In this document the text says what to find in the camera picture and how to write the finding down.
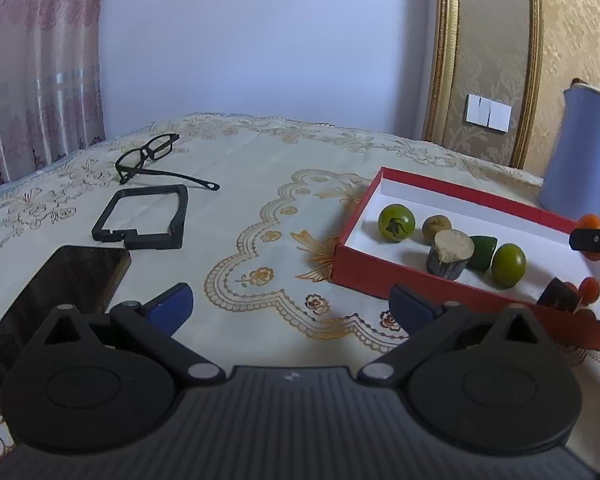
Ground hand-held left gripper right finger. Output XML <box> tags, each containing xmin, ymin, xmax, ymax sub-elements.
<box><xmin>356</xmin><ymin>282</ymin><xmax>562</xmax><ymax>389</ymax></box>

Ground green tomato with dark stem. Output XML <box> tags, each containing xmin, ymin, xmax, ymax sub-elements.
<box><xmin>378</xmin><ymin>203</ymin><xmax>416</xmax><ymax>243</ymax></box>

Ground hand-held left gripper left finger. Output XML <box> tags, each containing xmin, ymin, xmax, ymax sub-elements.
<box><xmin>17</xmin><ymin>282</ymin><xmax>227</xmax><ymax>389</ymax></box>

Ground gold wall moulding frame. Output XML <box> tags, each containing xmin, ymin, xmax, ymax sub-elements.
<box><xmin>422</xmin><ymin>0</ymin><xmax>546</xmax><ymax>170</ymax></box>

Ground large dark sugarcane piece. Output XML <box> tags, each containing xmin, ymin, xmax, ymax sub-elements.
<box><xmin>426</xmin><ymin>229</ymin><xmax>476</xmax><ymax>281</ymax></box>

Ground oval green tomato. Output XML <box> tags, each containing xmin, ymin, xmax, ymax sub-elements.
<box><xmin>491</xmin><ymin>243</ymin><xmax>527</xmax><ymax>289</ymax></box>

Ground cream embroidered tablecloth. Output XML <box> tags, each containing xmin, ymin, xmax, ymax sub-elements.
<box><xmin>0</xmin><ymin>112</ymin><xmax>600</xmax><ymax>466</ymax></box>

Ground green cucumber piece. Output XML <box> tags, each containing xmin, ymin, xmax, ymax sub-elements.
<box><xmin>467</xmin><ymin>235</ymin><xmax>498</xmax><ymax>271</ymax></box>

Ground black smartphone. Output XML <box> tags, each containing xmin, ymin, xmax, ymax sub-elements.
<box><xmin>0</xmin><ymin>245</ymin><xmax>132</xmax><ymax>401</ymax></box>

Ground small brown round fruit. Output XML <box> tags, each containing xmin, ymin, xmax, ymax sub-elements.
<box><xmin>422</xmin><ymin>214</ymin><xmax>453</xmax><ymax>245</ymax></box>

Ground black eyeglasses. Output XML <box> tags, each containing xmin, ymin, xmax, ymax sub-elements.
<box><xmin>115</xmin><ymin>133</ymin><xmax>220</xmax><ymax>193</ymax></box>

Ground blue electric kettle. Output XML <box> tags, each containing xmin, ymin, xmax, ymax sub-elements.
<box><xmin>537</xmin><ymin>80</ymin><xmax>600</xmax><ymax>221</ymax></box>

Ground pink patterned curtain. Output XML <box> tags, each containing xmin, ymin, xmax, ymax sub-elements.
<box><xmin>0</xmin><ymin>0</ymin><xmax>107</xmax><ymax>198</ymax></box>

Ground red cardboard box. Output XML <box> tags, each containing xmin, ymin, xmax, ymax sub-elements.
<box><xmin>332</xmin><ymin>166</ymin><xmax>600</xmax><ymax>356</ymax></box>

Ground black rectangular plastic frame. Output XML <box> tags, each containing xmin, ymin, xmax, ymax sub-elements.
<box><xmin>91</xmin><ymin>184</ymin><xmax>188</xmax><ymax>251</ymax></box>

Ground small dark sugarcane piece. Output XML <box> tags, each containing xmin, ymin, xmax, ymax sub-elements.
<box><xmin>537</xmin><ymin>280</ymin><xmax>581</xmax><ymax>313</ymax></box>

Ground white wall light switch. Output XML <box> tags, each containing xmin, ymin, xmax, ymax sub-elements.
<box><xmin>464</xmin><ymin>94</ymin><xmax>513</xmax><ymax>133</ymax></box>

